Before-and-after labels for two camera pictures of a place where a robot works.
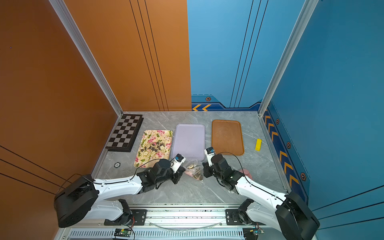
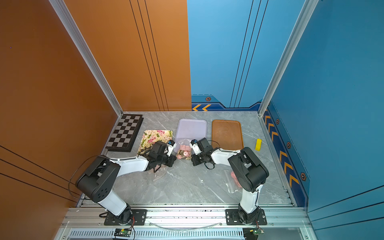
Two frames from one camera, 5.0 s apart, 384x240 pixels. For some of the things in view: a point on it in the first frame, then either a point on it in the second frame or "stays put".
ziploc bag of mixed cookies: [192, 169] to [185, 150]
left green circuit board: [124, 232] stays put
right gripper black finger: [208, 170] to [196, 159]
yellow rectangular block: [258, 144] stays put
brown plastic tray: [227, 137] stays put
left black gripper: [178, 174] to [172, 159]
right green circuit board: [251, 233] stays put
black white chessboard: [123, 137] stays put
